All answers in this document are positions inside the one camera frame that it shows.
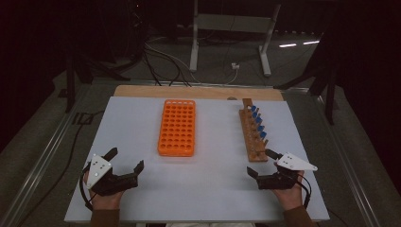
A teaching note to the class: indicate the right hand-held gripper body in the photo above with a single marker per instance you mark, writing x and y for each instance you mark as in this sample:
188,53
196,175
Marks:
294,163

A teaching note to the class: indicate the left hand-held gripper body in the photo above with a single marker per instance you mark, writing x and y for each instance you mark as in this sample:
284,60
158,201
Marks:
98,170

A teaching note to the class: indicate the blue capped test tube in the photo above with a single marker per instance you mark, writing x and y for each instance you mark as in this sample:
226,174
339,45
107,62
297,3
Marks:
253,108
263,135
255,114
258,120
261,128

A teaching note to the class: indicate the orange plastic tube rack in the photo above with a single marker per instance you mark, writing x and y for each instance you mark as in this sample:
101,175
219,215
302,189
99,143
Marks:
164,148

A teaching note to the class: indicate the wooden tube rack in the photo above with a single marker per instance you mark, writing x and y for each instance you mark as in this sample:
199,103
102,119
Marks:
249,132

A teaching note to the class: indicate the person's left hand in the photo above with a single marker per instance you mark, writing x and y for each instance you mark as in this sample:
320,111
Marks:
107,201

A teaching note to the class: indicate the person's right hand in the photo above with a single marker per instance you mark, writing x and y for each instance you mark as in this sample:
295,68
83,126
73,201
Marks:
291,198

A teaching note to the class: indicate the white board mat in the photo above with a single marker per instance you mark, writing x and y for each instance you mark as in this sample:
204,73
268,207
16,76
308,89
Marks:
205,189

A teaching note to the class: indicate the black tripod stand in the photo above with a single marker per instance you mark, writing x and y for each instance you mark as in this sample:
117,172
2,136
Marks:
329,94
70,82

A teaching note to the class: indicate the white plug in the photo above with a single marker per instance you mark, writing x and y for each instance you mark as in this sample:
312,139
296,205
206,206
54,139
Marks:
235,66

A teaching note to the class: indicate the bright light strip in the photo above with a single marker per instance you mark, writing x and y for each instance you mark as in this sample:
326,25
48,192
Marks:
311,42
287,45

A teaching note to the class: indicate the white metal stand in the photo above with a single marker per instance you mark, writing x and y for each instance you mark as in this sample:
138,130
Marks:
231,23

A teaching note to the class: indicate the long aluminium rail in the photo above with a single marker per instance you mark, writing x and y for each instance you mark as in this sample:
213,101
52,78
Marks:
41,157
142,82
346,164

